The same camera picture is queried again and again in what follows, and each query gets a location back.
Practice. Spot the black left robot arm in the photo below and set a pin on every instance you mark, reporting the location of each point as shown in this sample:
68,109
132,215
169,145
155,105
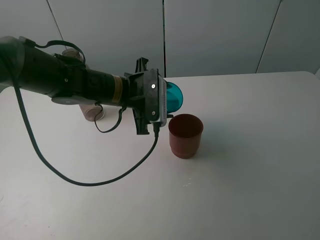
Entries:
67,80

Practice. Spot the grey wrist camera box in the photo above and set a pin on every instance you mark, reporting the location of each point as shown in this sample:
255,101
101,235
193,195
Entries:
155,92

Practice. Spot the teal translucent plastic cup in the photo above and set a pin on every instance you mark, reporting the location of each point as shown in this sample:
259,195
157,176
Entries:
174,97

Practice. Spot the clear brown plastic bottle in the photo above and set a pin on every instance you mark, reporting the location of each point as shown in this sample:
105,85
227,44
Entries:
90,112

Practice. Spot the red plastic cup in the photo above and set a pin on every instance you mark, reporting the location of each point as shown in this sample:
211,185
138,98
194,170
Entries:
185,132

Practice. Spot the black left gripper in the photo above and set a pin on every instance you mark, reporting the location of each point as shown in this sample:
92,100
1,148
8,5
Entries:
140,95

